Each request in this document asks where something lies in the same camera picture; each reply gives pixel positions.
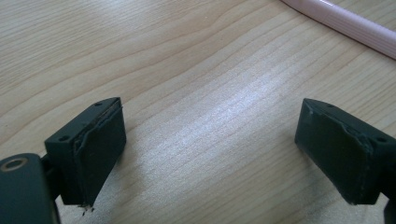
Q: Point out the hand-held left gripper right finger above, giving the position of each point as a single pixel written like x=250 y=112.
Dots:
x=342 y=155

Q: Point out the pink ribbed plastic object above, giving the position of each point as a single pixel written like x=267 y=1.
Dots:
x=351 y=23

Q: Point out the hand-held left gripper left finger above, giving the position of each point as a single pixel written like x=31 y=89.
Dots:
x=93 y=149

